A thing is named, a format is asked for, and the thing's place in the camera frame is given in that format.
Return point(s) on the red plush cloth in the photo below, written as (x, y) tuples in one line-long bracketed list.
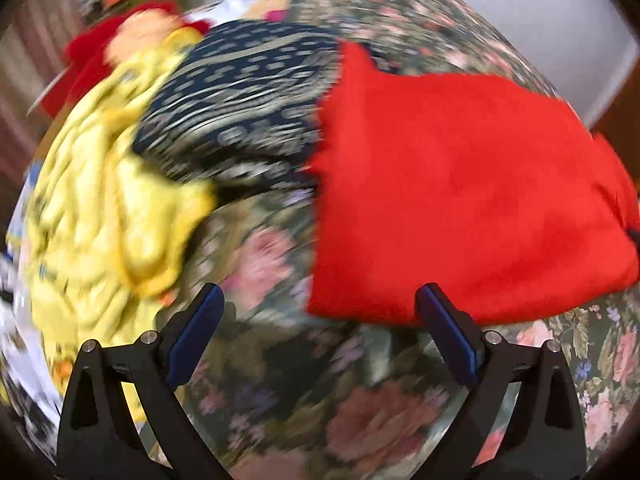
[(85, 55)]

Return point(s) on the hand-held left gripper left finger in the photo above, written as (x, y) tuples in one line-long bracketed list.
[(197, 330)]

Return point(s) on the red zip jacket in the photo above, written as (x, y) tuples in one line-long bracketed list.
[(450, 185)]

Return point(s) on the navy patterned cloth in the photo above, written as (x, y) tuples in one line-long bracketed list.
[(240, 100)]

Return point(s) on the yellow cloth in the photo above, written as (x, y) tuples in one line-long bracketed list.
[(100, 210)]

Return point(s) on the floral bedspread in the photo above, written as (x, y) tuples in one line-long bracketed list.
[(300, 410)]

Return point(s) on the orange plush toy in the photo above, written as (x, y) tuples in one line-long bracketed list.
[(142, 32)]

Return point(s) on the white sheet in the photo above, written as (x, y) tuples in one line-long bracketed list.
[(230, 5)]

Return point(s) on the colourful printed bedsheet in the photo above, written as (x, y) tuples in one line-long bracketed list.
[(25, 360)]

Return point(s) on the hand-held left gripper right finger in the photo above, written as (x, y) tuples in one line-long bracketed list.
[(450, 335)]

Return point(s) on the striped curtain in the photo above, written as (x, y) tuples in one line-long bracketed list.
[(30, 70)]

